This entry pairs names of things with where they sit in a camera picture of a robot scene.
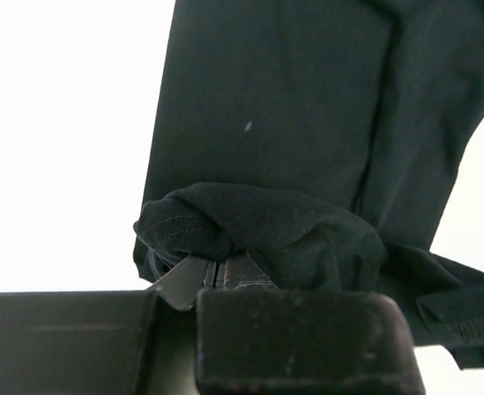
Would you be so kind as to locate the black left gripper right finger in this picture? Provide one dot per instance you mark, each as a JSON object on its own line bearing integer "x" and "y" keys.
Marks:
{"x": 253, "y": 338}

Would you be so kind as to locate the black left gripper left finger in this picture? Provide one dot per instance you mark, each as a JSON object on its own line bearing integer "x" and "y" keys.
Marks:
{"x": 103, "y": 342}

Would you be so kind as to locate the black t-shirt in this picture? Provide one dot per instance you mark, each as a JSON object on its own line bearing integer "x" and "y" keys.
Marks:
{"x": 322, "y": 139}

